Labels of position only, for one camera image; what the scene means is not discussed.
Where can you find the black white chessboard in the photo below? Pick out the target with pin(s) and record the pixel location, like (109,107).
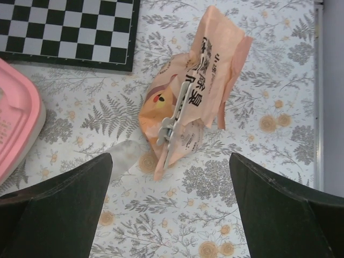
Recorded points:
(93,34)

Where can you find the pink litter box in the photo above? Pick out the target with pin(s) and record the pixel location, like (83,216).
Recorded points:
(23,115)

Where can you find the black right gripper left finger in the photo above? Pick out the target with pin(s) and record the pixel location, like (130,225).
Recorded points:
(57,217)

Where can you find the clear plastic scoop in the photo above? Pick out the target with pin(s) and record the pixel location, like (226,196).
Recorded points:
(124,155)

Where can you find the peach cat litter bag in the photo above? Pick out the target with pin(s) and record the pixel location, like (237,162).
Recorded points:
(213,65)

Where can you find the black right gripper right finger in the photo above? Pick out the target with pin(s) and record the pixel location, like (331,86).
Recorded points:
(283,218)

